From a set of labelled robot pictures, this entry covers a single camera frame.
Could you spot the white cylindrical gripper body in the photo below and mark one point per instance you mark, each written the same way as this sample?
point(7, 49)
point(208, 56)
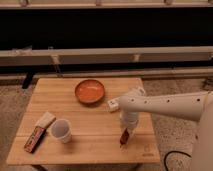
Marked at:
point(129, 120)

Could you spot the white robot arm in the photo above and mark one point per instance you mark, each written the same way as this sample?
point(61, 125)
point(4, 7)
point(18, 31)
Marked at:
point(197, 106)

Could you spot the orange ceramic bowl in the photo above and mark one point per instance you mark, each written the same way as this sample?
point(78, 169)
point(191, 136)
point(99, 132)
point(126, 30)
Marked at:
point(89, 91)

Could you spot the white plastic bottle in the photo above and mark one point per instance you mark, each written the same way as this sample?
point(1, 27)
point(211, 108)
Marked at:
point(113, 105)

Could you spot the wooden table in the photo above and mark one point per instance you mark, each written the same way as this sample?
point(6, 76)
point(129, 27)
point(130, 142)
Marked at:
point(95, 131)

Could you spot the white plastic cup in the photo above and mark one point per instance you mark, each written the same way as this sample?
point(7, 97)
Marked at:
point(61, 130)

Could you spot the brown and white snack package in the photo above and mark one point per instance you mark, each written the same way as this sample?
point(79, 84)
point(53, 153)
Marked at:
point(39, 132)

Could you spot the grey horizontal rail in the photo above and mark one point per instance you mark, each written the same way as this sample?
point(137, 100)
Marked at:
point(104, 55)

